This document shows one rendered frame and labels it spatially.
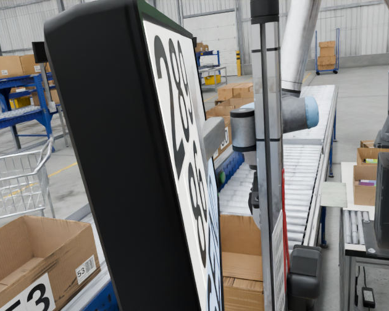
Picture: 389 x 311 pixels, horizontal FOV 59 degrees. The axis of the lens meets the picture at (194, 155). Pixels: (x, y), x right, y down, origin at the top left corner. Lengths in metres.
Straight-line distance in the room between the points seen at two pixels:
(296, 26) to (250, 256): 0.82
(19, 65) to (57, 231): 5.84
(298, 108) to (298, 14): 0.29
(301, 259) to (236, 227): 0.59
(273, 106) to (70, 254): 0.72
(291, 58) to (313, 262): 0.60
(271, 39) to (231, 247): 0.97
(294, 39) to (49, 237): 0.99
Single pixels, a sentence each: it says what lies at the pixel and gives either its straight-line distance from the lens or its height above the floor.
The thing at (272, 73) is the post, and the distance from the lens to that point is 0.57.
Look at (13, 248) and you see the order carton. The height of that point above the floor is 0.96.
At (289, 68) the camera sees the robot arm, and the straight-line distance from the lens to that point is 1.10.
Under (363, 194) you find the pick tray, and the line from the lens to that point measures 1.78.
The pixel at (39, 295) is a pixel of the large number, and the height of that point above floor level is 0.97.
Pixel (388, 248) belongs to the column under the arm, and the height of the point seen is 0.76.
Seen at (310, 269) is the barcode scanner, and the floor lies 1.09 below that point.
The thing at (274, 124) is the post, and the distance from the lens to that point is 0.58.
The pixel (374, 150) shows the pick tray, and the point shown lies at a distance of 2.33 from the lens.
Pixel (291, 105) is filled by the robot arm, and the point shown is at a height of 1.35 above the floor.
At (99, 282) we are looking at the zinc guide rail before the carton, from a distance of 1.13.
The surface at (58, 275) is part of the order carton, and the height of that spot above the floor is 0.98.
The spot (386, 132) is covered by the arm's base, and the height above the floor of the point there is 1.18.
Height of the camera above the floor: 1.52
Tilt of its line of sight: 17 degrees down
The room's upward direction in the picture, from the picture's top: 6 degrees counter-clockwise
